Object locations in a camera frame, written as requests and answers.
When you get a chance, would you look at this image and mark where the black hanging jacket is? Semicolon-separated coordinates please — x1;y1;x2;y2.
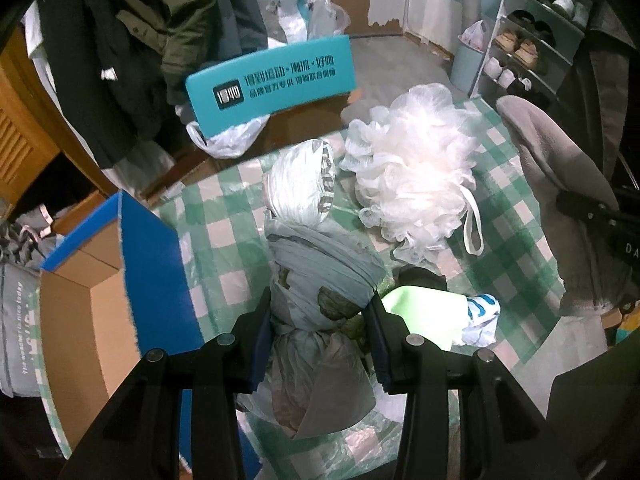
38;0;184;169

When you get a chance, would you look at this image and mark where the blue-edged cardboard box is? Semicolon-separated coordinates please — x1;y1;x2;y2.
39;193;209;479

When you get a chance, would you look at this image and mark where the light green cloth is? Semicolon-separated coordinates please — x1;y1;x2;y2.
382;286;471;351

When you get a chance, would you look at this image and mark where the shoe rack with shoes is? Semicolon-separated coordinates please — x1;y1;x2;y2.
471;0;593;108

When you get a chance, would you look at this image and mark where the black soft cloth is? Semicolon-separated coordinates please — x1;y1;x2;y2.
397;266;448;292

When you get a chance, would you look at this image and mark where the white mesh bath pouf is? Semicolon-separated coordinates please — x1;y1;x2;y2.
341;84;485;266

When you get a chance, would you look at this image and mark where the brown cardboard box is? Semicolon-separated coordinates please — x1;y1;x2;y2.
140;89;362;204

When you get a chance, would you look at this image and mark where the pale printed garment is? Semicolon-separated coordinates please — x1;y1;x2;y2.
240;139;386;440

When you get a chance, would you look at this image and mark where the olive green hanging jacket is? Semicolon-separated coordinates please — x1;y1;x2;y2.
117;0;222;105

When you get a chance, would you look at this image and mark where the grey fabric piece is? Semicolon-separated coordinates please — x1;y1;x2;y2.
497;96;639;315

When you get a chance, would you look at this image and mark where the blue striped white sock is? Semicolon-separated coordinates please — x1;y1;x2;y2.
454;294;501;348

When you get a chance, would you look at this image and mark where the teal shoe box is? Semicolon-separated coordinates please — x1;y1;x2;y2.
186;35;356;139

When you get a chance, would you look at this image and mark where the white plastic bag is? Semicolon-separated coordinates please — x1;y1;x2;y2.
186;115;270;159

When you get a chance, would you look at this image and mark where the wooden louvered wardrobe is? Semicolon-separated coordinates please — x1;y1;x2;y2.
1;25;117;235

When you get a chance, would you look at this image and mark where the grey tote bag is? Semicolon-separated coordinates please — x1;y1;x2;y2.
1;262;40;398

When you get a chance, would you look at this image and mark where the light blue waste bin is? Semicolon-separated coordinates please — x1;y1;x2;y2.
450;20;487;94

